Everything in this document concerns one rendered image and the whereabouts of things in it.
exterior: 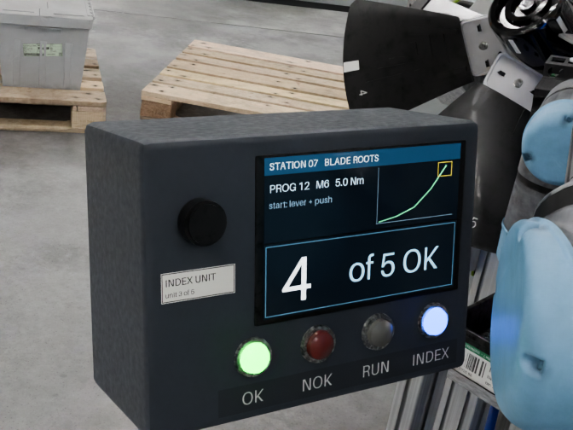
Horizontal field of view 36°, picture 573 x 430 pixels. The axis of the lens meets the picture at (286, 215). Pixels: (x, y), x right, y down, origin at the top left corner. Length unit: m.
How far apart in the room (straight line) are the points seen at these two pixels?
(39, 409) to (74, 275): 0.66
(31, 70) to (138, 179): 3.46
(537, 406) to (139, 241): 0.24
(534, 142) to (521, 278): 0.42
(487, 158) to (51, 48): 2.86
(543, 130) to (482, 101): 0.44
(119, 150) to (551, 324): 0.27
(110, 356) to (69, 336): 1.96
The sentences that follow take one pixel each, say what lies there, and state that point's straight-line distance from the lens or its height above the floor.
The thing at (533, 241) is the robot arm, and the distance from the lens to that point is 0.49.
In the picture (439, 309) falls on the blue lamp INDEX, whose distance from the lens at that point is 0.66.
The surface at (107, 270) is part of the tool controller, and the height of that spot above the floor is 1.15.
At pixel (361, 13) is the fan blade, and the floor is 1.13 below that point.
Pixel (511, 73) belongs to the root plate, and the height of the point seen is 1.12.
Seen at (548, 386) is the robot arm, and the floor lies 1.20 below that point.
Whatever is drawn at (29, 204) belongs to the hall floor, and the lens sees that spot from 3.29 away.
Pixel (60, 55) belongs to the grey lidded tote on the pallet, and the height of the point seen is 0.30.
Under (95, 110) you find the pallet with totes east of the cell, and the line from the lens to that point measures 3.91.
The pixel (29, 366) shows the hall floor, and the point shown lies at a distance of 2.46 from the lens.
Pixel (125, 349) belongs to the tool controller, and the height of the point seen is 1.11.
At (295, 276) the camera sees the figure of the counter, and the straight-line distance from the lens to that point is 0.58.
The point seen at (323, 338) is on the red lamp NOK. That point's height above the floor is 1.12.
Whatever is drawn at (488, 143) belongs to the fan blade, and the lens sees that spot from 1.30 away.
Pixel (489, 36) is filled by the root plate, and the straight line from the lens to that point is 1.43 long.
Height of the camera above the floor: 1.45
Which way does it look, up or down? 25 degrees down
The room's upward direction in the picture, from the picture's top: 9 degrees clockwise
